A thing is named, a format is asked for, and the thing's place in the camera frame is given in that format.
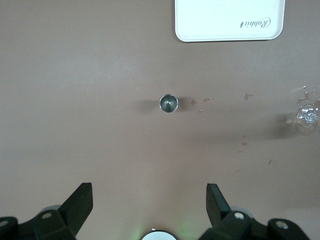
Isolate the steel double jigger cup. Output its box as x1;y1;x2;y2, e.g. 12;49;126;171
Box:
159;93;180;114

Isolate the clear wine glass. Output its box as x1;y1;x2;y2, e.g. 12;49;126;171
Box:
295;104;320;136

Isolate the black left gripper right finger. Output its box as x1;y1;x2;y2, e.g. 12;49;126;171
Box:
199;183;310;240

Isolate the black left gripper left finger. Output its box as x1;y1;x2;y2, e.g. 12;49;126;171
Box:
0;182;94;240

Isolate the white tray with rabbit print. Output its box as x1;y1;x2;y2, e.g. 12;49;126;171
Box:
174;0;286;43

